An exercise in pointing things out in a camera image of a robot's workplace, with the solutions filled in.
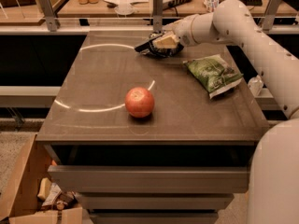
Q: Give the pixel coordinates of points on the metal bracket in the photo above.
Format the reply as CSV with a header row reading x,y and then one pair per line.
x,y
157,15
267,21
49,15

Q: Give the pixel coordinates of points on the grey power strip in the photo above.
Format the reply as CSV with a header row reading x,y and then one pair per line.
x,y
174,3

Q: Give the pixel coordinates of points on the blue chip bag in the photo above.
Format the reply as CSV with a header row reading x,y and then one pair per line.
x,y
147,48

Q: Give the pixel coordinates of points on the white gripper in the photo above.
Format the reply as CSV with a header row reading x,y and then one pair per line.
x,y
183,33

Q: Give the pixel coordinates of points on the metal bracket right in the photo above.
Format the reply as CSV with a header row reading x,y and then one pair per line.
x,y
267,21

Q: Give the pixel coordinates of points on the snack packet in box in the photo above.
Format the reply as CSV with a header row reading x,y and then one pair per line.
x,y
57,199

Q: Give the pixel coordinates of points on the cardboard box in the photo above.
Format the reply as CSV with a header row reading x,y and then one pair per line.
x,y
19,203

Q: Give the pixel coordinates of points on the red apple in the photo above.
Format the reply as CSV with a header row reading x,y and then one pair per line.
x,y
139,102

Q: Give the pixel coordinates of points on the yellow sponge in box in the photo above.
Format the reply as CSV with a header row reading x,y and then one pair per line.
x,y
44,189

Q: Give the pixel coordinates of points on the white bowl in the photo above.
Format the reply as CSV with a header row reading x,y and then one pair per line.
x,y
124,8

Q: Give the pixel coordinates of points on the clear plastic bottle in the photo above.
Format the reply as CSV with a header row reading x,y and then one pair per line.
x,y
255,85

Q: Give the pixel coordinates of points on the metal bracket middle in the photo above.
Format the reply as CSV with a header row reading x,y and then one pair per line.
x,y
157,15

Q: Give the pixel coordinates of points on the metal bracket left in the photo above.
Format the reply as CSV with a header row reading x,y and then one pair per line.
x,y
49,15

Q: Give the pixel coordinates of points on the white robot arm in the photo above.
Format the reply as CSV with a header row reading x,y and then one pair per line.
x,y
274,171

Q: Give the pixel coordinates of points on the grey drawer cabinet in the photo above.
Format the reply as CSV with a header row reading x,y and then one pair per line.
x,y
181,164

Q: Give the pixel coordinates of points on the green chip bag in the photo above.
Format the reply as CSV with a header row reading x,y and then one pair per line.
x,y
214,73

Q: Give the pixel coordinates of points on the white paper cup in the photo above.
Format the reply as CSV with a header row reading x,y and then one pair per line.
x,y
211,5

